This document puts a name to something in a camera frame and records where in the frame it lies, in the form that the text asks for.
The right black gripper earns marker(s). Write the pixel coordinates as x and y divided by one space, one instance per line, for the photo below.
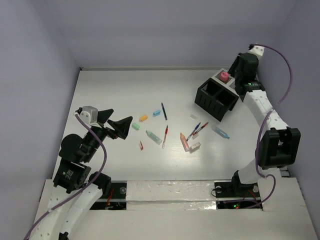
234 64

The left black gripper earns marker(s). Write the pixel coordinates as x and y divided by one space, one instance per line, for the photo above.
122 126

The green highlighter marker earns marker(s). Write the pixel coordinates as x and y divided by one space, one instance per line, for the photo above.
152 136

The blue highlighter marker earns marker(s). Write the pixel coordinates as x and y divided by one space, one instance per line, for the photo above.
220 132

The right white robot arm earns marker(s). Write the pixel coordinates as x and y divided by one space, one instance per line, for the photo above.
277 143

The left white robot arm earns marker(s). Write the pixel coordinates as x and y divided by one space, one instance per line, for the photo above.
79 181

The white grey tray box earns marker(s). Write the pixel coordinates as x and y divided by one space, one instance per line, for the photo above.
229 84

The pink cylinder sharpener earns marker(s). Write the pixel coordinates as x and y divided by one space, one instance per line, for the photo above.
224 76

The green eraser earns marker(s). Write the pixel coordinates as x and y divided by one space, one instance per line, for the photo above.
136 126

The orange eraser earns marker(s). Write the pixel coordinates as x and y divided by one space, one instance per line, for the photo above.
143 118

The black two-compartment pen holder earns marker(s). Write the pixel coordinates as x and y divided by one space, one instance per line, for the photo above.
215 99

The blue eraser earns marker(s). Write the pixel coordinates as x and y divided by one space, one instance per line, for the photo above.
156 113

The purple pen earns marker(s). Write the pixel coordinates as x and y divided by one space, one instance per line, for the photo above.
164 111

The orange highlighter marker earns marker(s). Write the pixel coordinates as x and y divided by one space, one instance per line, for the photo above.
184 142

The foil tape strip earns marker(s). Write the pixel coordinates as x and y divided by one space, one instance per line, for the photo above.
164 195

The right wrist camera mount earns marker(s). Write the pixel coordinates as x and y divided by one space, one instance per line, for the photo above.
256 50

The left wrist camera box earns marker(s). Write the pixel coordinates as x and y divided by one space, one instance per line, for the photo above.
87 114

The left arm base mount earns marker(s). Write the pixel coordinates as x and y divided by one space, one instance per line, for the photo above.
114 200

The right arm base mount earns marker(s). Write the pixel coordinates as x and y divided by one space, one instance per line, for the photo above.
229 198

